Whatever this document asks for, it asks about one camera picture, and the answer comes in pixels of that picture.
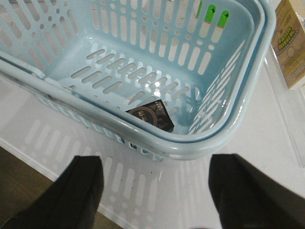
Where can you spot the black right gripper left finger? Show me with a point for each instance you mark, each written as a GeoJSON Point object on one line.
{"type": "Point", "coordinates": [71, 202]}

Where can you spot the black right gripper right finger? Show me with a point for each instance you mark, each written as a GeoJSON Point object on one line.
{"type": "Point", "coordinates": [246, 198]}

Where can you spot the light blue plastic basket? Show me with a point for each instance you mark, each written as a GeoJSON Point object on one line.
{"type": "Point", "coordinates": [93, 60]}

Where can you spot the clear acrylic shelf right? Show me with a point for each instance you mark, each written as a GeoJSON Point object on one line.
{"type": "Point", "coordinates": [291, 105]}

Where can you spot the beige yellow carton box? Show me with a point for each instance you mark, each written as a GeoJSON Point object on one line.
{"type": "Point", "coordinates": [288, 42]}

